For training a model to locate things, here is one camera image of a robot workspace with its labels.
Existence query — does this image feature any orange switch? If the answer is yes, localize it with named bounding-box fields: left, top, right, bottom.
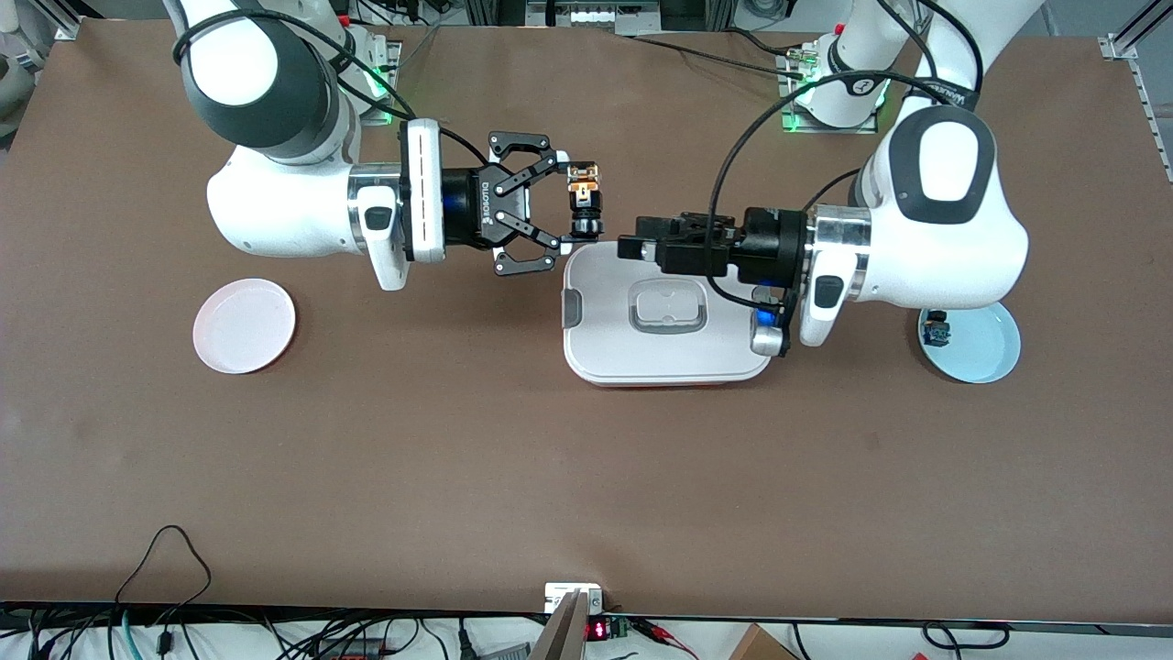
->
left=566, top=162, right=607, bottom=242

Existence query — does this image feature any brown cardboard box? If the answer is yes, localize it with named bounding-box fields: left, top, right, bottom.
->
left=729, top=623, right=800, bottom=660

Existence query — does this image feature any white rack device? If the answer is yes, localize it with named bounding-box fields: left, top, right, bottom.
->
left=526, top=0, right=663, bottom=28

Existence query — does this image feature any light blue round plate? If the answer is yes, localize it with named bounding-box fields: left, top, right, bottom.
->
left=917, top=302, right=1022, bottom=384

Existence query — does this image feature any pink round plate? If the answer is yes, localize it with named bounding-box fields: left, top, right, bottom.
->
left=192, top=278, right=297, bottom=375

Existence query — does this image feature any aluminium profile bar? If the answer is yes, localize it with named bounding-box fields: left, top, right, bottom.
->
left=530, top=589, right=592, bottom=660

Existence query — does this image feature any red clip lead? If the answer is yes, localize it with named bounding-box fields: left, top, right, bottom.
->
left=632, top=618, right=699, bottom=660

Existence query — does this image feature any white box with grey handle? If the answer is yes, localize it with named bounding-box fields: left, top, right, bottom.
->
left=562, top=242, right=775, bottom=388

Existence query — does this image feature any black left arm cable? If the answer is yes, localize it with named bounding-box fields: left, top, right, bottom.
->
left=706, top=0, right=986, bottom=314

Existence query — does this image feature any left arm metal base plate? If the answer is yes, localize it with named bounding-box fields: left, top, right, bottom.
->
left=777, top=50, right=879, bottom=136

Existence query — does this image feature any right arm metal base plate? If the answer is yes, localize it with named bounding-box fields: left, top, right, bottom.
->
left=353, top=40, right=403, bottom=127

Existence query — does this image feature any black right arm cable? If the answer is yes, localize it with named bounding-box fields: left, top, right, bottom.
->
left=170, top=7, right=492, bottom=171

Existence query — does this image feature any black cable to arm base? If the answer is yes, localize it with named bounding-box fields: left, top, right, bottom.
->
left=630, top=27, right=809, bottom=80

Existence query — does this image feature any white metal bracket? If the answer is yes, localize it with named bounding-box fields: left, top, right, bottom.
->
left=544, top=583, right=605, bottom=614

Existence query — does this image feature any black flat loop cable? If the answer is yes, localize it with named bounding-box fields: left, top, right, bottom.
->
left=921, top=621, right=1011, bottom=652

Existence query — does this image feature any thin black looped cable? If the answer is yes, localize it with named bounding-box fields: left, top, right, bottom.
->
left=114, top=524, right=214, bottom=613

